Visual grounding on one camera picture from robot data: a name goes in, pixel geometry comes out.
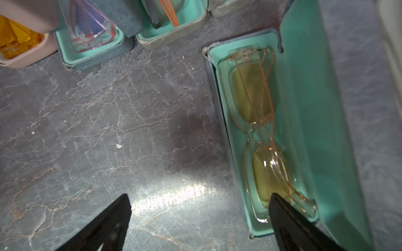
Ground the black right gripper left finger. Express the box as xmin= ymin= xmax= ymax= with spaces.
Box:
xmin=57 ymin=193 xmax=131 ymax=251

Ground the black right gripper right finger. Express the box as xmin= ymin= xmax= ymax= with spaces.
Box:
xmin=269 ymin=193 xmax=343 ymax=251

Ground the case with clear yellow glasses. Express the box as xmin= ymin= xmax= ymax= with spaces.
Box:
xmin=202 ymin=0 xmax=402 ymax=251

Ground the grey case with purple glasses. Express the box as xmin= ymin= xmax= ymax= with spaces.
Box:
xmin=54 ymin=1 xmax=144 ymax=70

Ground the grey case with orange glasses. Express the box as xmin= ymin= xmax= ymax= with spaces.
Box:
xmin=136 ymin=1 xmax=209 ymax=50

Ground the pink case with yellow glasses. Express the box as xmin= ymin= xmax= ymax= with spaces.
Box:
xmin=1 ymin=1 xmax=60 ymax=69

